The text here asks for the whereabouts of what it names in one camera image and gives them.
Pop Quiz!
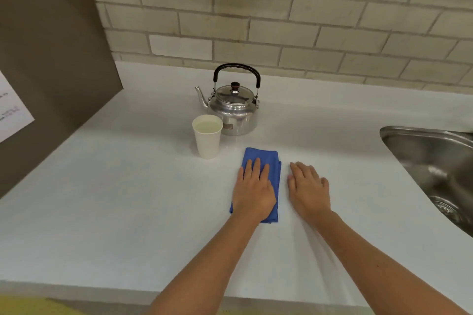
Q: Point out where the person's left forearm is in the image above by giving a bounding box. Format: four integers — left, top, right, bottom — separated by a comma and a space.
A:
146, 211, 261, 315

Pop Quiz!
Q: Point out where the person's right forearm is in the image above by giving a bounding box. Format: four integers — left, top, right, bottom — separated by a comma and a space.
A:
301, 209, 471, 315

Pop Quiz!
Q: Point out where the white paper cup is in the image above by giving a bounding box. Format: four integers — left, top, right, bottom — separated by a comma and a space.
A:
192, 115, 224, 159

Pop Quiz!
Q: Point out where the metal sink drain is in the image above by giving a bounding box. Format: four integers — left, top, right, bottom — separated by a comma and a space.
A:
430, 196, 463, 224

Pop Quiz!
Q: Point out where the yellow mat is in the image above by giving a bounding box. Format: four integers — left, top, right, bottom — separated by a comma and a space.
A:
0, 296, 86, 315

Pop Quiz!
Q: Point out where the blue folded cloth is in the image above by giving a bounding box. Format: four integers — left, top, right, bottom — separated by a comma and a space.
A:
229, 147, 282, 224

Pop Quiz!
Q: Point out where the person's right hand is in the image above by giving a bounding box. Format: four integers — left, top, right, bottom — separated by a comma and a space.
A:
287, 161, 332, 225

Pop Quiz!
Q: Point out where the silver metal kettle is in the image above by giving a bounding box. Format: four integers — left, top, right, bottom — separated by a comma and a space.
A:
195, 63, 261, 137

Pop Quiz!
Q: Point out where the person's left hand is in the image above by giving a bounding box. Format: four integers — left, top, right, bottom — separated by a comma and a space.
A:
232, 158, 277, 223

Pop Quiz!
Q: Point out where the silver kettle lid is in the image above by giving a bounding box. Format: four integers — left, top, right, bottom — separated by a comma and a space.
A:
215, 82, 256, 106

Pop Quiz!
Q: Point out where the white paper sheet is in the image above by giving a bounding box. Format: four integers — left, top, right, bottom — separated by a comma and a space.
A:
0, 70, 35, 143

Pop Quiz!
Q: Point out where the stainless steel sink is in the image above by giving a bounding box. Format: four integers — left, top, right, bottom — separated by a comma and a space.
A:
379, 126, 473, 238

